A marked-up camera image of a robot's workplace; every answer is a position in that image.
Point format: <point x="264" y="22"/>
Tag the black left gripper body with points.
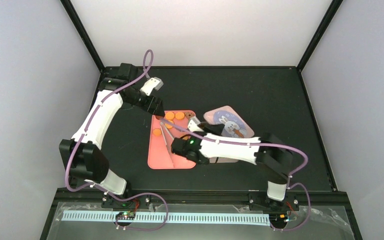
<point x="147" y="104"/>

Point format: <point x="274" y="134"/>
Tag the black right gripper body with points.
<point x="206" y="127"/>

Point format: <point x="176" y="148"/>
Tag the silver tin lid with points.
<point x="234" y="125"/>

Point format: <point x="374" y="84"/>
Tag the silver metal tongs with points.
<point x="168" y="138"/>

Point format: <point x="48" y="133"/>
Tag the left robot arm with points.
<point x="84" y="162"/>

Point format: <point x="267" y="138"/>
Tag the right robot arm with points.
<point x="206" y="142"/>

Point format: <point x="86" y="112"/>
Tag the round orange cookie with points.
<point x="169" y="115"/>
<point x="179" y="115"/>

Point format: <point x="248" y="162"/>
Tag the spiky flower cookie left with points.
<point x="157" y="132"/>

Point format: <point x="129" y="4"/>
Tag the round orange cookie top right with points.
<point x="179" y="115"/>

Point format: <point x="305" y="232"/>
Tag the metal tin with white dividers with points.
<point x="215" y="160"/>

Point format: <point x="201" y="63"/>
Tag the flower cookie with dark centre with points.
<point x="189" y="114"/>

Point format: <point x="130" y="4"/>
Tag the pink plastic tray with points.
<point x="158" y="157"/>

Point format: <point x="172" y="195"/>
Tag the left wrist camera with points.
<point x="150" y="85"/>

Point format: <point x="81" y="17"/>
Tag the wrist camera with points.
<point x="150" y="85"/>
<point x="193" y="125"/>

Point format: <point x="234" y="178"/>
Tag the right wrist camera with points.
<point x="193" y="125"/>

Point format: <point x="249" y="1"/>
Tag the black front rail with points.
<point x="219" y="197"/>

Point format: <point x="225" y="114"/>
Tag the white slotted cable duct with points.
<point x="254" y="219"/>

